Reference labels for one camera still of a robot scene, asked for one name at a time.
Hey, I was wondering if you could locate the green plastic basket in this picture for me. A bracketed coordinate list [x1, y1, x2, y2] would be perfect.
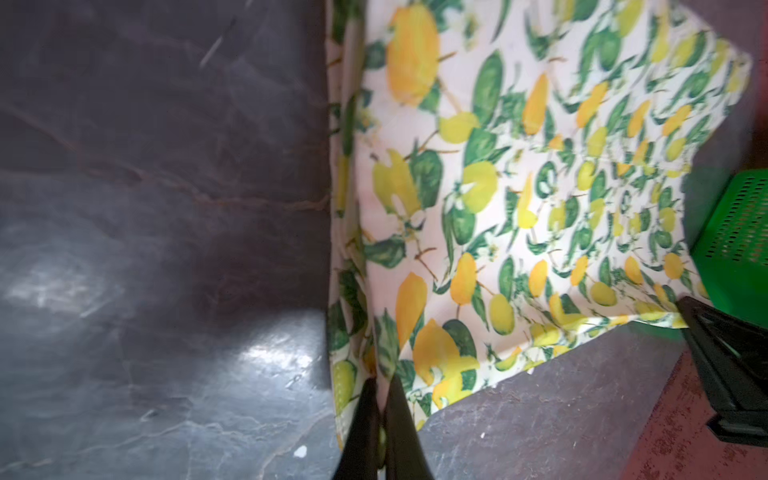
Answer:
[692, 169, 768, 328]

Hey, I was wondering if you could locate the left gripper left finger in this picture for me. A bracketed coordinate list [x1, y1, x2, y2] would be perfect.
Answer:
[332, 378, 381, 480]

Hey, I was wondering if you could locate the yellow floral skirt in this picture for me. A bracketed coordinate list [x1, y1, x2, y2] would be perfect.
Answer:
[326, 1, 752, 440]

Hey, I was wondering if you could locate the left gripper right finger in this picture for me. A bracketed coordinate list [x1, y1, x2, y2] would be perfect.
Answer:
[383, 376, 434, 480]

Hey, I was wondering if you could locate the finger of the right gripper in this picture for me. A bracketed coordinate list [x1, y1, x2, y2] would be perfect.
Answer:
[676, 296, 767, 447]

